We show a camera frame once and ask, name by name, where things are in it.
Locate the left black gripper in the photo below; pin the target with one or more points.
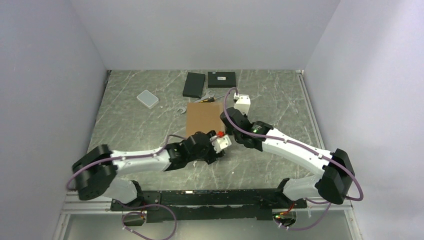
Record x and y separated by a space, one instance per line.
214 155

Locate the brown cardboard express box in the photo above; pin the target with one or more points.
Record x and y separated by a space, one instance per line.
204 117

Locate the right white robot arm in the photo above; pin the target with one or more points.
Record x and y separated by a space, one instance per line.
332 171

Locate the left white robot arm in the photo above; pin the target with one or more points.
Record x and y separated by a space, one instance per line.
97 174

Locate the black box with label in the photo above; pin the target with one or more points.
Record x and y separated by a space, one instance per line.
219 79

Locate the yellow black screwdriver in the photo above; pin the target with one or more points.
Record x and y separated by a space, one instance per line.
211 99

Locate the silver open-end wrench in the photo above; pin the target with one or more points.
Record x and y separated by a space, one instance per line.
208 95

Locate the black foam block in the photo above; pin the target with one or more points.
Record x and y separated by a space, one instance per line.
194 85

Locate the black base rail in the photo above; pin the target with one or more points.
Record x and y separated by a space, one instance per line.
165 205

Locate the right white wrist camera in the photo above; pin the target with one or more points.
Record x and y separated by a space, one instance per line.
242 102

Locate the aluminium frame rail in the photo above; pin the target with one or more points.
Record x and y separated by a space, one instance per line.
312 116

